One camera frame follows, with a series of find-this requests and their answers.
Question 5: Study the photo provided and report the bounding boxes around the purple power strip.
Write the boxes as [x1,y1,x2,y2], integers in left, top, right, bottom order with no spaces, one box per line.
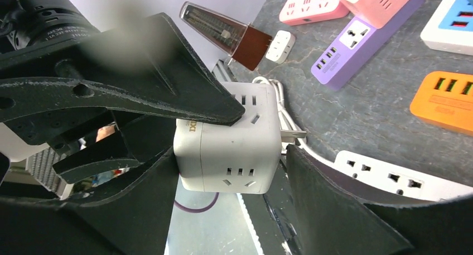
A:
[311,0,425,91]

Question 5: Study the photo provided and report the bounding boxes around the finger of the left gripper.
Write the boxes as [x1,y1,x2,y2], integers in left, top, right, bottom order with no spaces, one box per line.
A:
[53,114,176,184]

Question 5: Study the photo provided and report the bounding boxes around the white square adapter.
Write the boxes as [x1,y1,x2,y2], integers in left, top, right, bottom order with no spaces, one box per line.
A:
[265,30,296,64]

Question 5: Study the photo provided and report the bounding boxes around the white cord small strip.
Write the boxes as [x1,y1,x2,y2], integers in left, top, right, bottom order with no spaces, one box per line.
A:
[252,76,334,166]

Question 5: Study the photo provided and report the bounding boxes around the pink cube socket adapter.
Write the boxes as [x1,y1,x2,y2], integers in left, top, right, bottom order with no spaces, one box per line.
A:
[339,0,409,28]

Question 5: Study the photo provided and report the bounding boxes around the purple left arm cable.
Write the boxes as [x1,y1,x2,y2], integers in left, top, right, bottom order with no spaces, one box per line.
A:
[173,192,220,214]

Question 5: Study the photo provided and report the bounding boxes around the white small power strip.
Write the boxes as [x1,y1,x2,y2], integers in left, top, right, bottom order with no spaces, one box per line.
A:
[333,150,472,201]

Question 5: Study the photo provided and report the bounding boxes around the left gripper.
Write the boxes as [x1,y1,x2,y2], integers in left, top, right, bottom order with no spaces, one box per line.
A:
[1,0,245,161]

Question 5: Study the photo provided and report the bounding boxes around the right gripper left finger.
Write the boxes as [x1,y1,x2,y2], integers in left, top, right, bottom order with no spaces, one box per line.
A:
[1,149,178,254]

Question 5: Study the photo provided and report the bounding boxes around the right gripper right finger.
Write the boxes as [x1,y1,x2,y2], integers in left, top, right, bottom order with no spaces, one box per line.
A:
[286,145,472,254]

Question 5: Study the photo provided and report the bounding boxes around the orange power strip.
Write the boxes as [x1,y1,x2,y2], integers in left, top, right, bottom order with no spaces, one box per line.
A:
[409,71,472,136]

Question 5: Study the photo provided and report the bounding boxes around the left metronome brown base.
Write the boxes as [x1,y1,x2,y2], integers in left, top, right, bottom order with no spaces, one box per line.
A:
[179,1,273,72]

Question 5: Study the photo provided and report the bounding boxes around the white cube socket adapter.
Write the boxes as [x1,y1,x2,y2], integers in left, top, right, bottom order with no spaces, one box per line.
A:
[173,82,306,194]

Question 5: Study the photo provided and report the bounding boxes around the pink triangular socket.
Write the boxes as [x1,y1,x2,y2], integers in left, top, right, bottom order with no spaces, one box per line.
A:
[279,0,350,26]

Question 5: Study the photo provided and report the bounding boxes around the white multicolour power strip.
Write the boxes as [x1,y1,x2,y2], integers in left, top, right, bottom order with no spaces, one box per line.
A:
[421,0,472,56]

